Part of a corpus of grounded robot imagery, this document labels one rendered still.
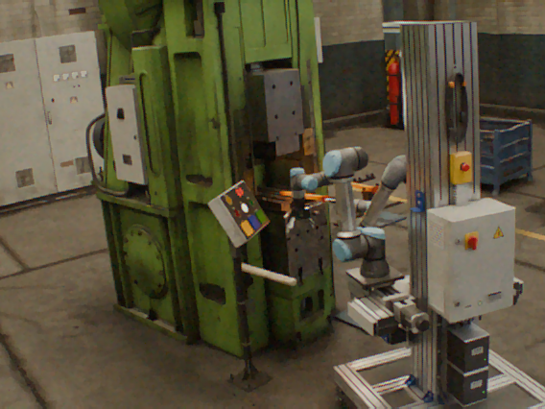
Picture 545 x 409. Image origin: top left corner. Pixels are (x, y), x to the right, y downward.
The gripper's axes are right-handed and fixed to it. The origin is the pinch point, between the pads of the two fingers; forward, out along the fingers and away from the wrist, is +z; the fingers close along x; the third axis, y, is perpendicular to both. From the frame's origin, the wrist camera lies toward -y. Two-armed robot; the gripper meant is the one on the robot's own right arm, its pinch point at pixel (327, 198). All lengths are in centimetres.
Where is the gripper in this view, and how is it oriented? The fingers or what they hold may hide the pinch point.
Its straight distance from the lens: 406.0
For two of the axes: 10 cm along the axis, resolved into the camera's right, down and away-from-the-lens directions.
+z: -7.0, -1.2, 7.0
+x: 7.1, -2.6, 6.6
